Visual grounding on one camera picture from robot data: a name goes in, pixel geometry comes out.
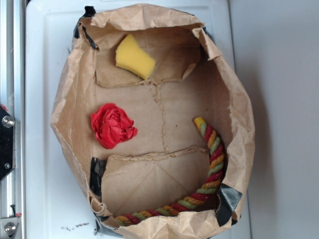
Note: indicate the black mounting bracket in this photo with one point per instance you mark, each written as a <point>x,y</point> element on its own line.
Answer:
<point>7,163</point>

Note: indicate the silver corner bracket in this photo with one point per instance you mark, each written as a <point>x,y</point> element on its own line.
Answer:
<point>9,227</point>

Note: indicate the aluminium frame rail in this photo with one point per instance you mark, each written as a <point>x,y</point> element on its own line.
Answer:
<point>12,73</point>

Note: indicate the yellow sponge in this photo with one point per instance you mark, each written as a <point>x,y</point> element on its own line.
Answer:
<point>131,57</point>

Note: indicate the crumpled red paper ball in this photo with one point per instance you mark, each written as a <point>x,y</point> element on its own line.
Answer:
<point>112,126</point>

